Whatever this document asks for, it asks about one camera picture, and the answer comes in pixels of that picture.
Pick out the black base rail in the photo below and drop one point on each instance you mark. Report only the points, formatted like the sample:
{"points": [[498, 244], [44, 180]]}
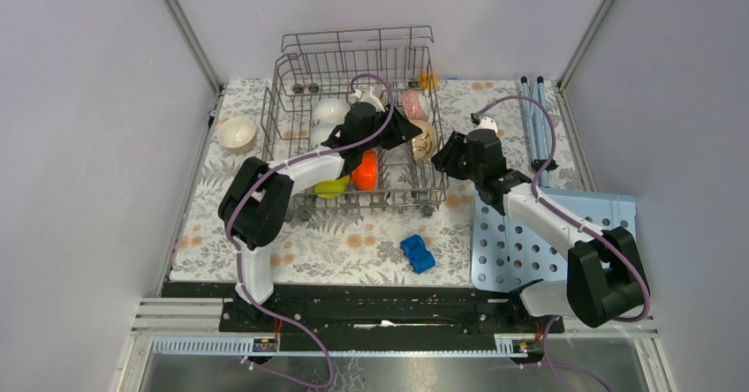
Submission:
{"points": [[373, 318]]}

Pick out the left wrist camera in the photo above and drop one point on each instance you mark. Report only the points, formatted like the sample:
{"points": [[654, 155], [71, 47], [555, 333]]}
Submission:
{"points": [[371, 95]]}

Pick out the floral patterned table mat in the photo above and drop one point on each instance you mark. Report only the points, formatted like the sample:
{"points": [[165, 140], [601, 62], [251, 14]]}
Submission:
{"points": [[360, 246]]}

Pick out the plain beige bowl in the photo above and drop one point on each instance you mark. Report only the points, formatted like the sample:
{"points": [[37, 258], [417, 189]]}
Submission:
{"points": [[237, 134]]}

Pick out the grey wire dish rack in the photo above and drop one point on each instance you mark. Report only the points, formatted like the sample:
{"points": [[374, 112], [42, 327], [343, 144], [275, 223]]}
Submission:
{"points": [[320, 64]]}

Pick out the white ribbed bowl middle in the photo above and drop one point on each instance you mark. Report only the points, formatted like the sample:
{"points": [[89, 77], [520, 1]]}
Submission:
{"points": [[320, 133]]}

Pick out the orange bowl front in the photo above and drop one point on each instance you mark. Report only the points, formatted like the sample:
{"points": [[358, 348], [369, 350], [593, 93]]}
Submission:
{"points": [[365, 176]]}

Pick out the light blue perforated board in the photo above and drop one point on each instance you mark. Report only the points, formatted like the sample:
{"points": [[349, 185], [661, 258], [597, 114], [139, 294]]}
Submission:
{"points": [[507, 254]]}

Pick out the white ribbed bowl rear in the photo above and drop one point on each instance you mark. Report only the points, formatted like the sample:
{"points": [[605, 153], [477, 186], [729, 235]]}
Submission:
{"points": [[329, 111]]}

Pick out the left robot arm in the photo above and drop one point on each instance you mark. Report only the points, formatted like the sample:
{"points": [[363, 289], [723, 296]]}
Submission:
{"points": [[254, 208]]}

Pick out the yellow-green bowl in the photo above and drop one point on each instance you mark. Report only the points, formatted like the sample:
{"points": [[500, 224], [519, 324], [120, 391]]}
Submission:
{"points": [[331, 189]]}

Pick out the white ribbed bowl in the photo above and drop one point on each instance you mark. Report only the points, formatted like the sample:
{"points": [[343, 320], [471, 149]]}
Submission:
{"points": [[320, 133], [329, 111]]}

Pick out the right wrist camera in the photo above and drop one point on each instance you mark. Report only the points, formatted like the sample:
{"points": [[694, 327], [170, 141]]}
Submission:
{"points": [[484, 123]]}

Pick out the pink patterned bowl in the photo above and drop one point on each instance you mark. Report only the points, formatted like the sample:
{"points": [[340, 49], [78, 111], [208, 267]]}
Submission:
{"points": [[414, 104]]}

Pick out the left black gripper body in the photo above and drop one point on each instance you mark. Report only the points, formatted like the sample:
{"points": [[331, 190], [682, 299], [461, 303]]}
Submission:
{"points": [[379, 120]]}

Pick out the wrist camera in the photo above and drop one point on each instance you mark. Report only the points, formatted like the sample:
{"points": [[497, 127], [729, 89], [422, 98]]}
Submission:
{"points": [[484, 123], [371, 95]]}

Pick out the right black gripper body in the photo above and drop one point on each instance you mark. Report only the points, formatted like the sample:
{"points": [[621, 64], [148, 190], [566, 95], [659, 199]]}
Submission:
{"points": [[475, 169]]}

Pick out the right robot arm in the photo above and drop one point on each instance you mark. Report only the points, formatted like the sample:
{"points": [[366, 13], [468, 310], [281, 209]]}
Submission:
{"points": [[605, 279]]}

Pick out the blue folded metal stand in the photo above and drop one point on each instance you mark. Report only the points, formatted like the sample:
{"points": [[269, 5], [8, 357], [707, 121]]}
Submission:
{"points": [[536, 125]]}

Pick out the blue toy car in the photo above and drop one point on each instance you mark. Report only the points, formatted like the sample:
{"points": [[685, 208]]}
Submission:
{"points": [[415, 250]]}

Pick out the yellow rubber duck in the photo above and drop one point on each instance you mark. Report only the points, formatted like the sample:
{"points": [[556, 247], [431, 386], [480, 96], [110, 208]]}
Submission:
{"points": [[427, 81]]}

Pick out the beige bowl with leaf pattern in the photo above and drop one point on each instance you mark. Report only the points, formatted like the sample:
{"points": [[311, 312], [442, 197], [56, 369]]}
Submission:
{"points": [[425, 143]]}

